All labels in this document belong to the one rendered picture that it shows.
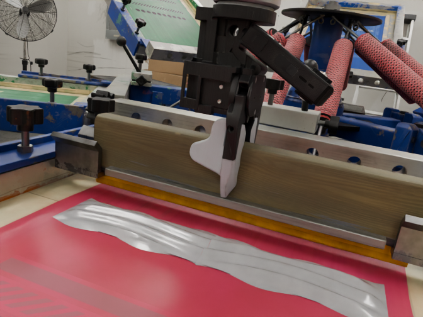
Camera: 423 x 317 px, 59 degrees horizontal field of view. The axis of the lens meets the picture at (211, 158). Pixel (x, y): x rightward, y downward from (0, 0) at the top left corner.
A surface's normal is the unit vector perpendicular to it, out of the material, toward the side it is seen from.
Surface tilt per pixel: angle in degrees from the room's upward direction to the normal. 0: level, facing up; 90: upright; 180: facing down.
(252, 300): 0
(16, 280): 0
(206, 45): 90
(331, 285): 33
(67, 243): 0
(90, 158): 90
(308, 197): 90
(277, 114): 90
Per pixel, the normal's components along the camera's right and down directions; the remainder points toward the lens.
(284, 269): -0.05, -0.68
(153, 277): 0.13, -0.95
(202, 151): -0.33, 0.10
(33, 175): 0.93, 0.21
